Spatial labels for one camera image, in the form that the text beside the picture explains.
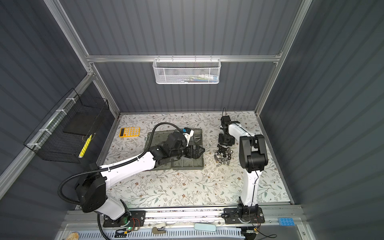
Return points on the black wire mesh basket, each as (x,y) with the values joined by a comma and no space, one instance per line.
(62,137)

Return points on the yellow marker pen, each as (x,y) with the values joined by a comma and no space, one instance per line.
(85,147)

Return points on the white wire mesh basket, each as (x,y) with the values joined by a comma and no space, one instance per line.
(187,73)

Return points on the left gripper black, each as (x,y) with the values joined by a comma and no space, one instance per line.
(197,154)

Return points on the clear green compartment organizer box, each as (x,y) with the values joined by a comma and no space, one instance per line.
(154,140)

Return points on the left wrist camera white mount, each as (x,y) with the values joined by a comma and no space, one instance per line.
(188,134)

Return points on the light blue oval object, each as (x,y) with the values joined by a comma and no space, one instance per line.
(205,227)

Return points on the pile of screws and nuts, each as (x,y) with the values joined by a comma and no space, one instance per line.
(223,155)

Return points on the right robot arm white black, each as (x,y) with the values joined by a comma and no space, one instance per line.
(253,158)

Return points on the beige tape dispenser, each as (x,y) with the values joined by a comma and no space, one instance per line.
(159,229)

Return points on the floral patterned table mat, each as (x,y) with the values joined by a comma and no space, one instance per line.
(214,184)

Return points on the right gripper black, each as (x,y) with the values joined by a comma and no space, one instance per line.
(221,142)

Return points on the yellow calculator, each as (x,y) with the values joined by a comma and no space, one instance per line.
(130,132)

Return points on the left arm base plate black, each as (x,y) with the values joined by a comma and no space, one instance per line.
(133,219)

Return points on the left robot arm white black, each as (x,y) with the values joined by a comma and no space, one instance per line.
(92,188)

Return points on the blue lego brick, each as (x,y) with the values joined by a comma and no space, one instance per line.
(286,222)

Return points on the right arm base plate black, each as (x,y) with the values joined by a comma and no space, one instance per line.
(243,216)

